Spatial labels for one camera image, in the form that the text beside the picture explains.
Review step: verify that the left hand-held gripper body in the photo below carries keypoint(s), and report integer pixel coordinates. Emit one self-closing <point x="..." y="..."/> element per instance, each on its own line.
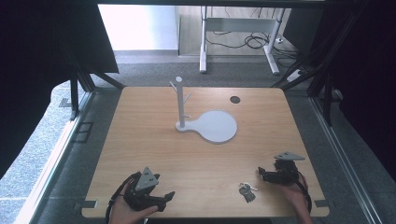
<point x="145" y="182"/>

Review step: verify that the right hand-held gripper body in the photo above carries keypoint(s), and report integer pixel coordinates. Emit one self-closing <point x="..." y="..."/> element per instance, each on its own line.
<point x="286" y="168"/>

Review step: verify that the person's right hand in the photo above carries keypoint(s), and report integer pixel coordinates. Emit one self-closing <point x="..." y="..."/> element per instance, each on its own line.
<point x="292" y="193"/>

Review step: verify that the person's left hand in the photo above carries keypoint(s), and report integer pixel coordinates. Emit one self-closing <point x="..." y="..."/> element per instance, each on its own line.
<point x="126" y="210"/>

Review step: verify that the bunch of keys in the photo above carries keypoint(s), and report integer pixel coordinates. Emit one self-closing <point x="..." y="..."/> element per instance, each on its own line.
<point x="247" y="191"/>

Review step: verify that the white key holder stand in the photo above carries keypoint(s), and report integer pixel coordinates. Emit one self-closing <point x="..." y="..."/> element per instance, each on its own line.
<point x="214" y="126"/>

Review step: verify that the black round table grommet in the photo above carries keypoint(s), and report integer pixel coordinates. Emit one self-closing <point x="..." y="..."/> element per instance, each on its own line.
<point x="235" y="99"/>

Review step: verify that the black metal stand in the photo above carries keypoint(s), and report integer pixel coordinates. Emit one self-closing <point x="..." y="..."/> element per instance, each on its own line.
<point x="327" y="99"/>
<point x="74" y="93"/>

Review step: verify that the black curtain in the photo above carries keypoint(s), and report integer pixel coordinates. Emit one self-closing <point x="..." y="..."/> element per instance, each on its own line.
<point x="364" y="77"/>
<point x="37" y="62"/>

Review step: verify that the aluminium floor rail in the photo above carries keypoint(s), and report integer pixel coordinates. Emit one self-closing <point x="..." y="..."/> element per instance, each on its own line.
<point x="49" y="168"/>
<point x="345" y="161"/>

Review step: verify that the white desk frame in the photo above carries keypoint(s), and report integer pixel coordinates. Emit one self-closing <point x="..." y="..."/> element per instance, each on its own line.
<point x="239" y="25"/>

